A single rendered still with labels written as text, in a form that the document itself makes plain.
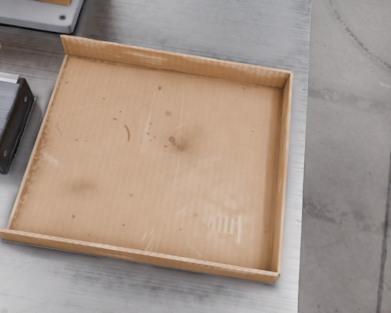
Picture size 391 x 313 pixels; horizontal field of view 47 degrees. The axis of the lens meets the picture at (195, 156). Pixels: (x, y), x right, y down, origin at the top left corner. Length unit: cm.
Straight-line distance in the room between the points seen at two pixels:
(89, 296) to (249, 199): 21
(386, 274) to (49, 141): 116
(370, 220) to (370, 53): 67
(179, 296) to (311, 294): 94
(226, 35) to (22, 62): 28
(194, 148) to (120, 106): 11
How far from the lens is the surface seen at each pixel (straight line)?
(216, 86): 60
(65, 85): 61
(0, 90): 57
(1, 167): 56
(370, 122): 170
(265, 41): 67
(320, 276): 143
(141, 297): 50
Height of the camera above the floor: 133
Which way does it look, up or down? 64 degrees down
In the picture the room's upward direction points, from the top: 9 degrees clockwise
